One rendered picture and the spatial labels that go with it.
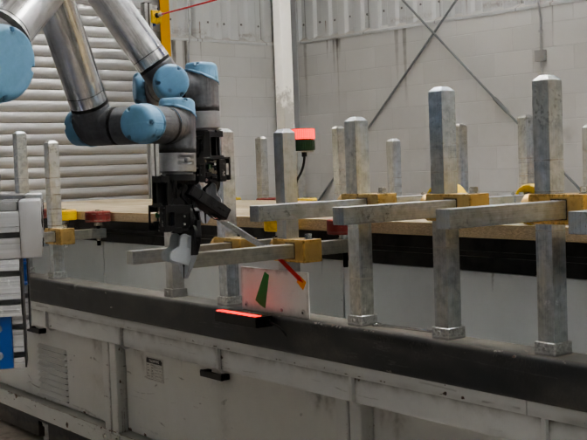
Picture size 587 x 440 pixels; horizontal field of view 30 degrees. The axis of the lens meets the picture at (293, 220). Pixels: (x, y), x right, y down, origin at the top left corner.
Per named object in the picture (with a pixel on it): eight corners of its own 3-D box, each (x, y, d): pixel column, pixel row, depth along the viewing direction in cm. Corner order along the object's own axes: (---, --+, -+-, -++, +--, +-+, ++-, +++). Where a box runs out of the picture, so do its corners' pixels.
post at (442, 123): (448, 347, 202) (440, 85, 200) (435, 344, 205) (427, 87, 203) (462, 344, 204) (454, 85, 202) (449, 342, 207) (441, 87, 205)
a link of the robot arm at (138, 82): (137, 68, 237) (187, 67, 241) (130, 72, 248) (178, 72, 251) (139, 104, 238) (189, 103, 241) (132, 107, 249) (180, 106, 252)
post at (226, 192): (228, 328, 263) (220, 128, 260) (221, 327, 266) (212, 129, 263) (240, 326, 265) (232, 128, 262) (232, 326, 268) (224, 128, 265)
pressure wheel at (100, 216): (92, 244, 354) (90, 209, 354) (115, 244, 353) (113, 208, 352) (82, 246, 347) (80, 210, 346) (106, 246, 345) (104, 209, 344)
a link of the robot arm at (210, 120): (180, 113, 250) (210, 112, 255) (181, 133, 250) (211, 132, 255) (197, 110, 244) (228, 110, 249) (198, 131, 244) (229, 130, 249)
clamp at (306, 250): (304, 263, 236) (303, 240, 235) (267, 260, 246) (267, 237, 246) (324, 261, 239) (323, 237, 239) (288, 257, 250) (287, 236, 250)
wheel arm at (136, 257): (134, 268, 243) (133, 249, 243) (127, 267, 246) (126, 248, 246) (292, 253, 269) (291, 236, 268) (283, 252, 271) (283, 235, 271)
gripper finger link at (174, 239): (157, 278, 224) (156, 233, 223) (183, 277, 227) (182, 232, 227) (165, 279, 221) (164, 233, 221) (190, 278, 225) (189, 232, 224)
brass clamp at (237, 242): (238, 260, 255) (237, 238, 255) (207, 257, 266) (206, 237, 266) (259, 258, 259) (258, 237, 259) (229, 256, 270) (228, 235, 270)
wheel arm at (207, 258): (195, 271, 223) (194, 250, 223) (186, 271, 226) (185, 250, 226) (359, 255, 249) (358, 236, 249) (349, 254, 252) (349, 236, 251)
